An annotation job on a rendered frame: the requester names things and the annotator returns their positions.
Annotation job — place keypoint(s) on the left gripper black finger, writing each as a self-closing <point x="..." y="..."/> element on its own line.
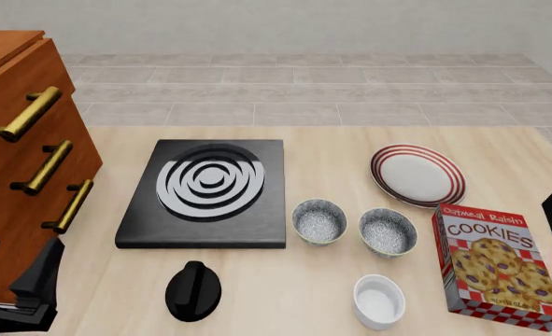
<point x="42" y="273"/>

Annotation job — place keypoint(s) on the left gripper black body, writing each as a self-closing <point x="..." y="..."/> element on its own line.
<point x="14" y="313"/>

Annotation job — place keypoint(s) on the flat black stove plate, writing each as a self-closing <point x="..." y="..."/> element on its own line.
<point x="140" y="224"/>

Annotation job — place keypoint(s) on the white plate with red rings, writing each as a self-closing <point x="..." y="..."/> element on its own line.
<point x="415" y="176"/>

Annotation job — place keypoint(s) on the patterned grey bowl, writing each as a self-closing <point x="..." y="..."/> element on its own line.
<point x="318" y="224"/>
<point x="387" y="234"/>

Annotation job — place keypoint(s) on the oatmeal raisin cookies box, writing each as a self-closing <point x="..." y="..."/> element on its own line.
<point x="495" y="262"/>

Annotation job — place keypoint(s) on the wooden cabinet drawer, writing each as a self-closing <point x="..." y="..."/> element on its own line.
<point x="5" y="96"/>
<point x="73" y="120"/>
<point x="87" y="164"/>

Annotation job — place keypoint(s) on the round black stove knob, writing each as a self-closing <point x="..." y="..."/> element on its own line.
<point x="192" y="294"/>

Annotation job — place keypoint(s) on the wooden cabinet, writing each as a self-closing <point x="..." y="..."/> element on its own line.
<point x="4" y="56"/>

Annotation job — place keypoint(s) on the small white ramekin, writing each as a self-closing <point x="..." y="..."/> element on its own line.
<point x="378" y="302"/>

